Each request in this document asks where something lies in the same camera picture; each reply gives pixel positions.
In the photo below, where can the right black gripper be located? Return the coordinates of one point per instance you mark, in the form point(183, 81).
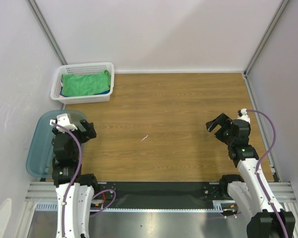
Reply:
point(223, 128)

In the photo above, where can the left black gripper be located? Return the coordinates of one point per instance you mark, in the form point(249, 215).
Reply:
point(88, 126)

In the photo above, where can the green towel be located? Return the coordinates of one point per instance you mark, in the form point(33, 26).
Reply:
point(85, 85)

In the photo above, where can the blue towel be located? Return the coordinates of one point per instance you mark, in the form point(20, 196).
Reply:
point(61, 95)

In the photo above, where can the white perforated plastic basket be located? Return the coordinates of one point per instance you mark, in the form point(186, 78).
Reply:
point(81, 69)

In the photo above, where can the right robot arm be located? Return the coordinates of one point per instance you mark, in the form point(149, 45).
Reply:
point(265, 216)

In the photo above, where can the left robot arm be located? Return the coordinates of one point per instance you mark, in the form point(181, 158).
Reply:
point(74, 190)

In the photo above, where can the blue translucent plastic tub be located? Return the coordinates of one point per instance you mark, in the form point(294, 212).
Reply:
point(40, 155)

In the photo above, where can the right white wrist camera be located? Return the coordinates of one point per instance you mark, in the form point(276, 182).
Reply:
point(243, 115)

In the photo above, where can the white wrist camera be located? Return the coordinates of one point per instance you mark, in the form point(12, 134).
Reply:
point(243, 115)
point(63, 120)

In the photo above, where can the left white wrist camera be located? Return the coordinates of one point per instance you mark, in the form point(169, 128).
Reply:
point(63, 120)

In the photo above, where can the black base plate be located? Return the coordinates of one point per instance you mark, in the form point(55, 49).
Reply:
point(164, 194)

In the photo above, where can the slotted aluminium rail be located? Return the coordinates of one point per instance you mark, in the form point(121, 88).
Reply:
point(44, 191)

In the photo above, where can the left aluminium frame post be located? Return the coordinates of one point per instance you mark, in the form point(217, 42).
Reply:
point(42, 22)

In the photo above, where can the aluminium frame post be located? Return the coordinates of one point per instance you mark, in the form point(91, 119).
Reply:
point(275, 19)
point(42, 22)

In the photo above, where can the right aluminium frame post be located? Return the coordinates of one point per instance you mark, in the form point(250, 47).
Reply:
point(275, 19)

